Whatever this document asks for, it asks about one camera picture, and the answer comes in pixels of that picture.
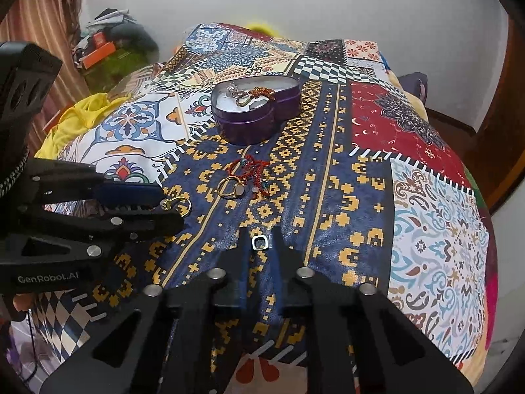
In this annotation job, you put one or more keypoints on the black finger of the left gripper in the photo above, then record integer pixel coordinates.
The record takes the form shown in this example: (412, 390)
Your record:
(123, 194)
(51, 229)

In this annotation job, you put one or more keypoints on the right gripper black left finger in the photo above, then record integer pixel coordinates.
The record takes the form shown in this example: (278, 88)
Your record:
(161, 342)

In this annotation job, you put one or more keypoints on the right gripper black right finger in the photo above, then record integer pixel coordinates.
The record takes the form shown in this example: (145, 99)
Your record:
(357, 340)

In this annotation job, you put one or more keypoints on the purple heart-shaped jewelry box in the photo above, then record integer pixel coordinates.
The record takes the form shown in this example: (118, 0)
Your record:
(250, 110)

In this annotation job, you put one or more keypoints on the yellow blanket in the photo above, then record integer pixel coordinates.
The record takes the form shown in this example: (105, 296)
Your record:
(77, 120)

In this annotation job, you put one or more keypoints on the orange box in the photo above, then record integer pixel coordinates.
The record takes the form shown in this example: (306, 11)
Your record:
(97, 55)

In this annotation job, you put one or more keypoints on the pile of clutter clothes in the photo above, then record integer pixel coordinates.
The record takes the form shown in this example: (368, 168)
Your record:
(135, 49)

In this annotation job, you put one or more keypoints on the striped brown curtain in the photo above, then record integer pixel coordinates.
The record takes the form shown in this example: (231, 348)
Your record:
(54, 26)

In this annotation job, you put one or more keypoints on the colourful patchwork bed cover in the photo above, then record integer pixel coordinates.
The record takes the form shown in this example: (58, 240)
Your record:
(362, 186)

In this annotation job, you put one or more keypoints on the brown wooden door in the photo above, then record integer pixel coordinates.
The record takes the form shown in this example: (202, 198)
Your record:
(496, 156)

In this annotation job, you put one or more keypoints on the dark blue bag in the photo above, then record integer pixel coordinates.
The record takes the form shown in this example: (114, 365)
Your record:
(415, 83)

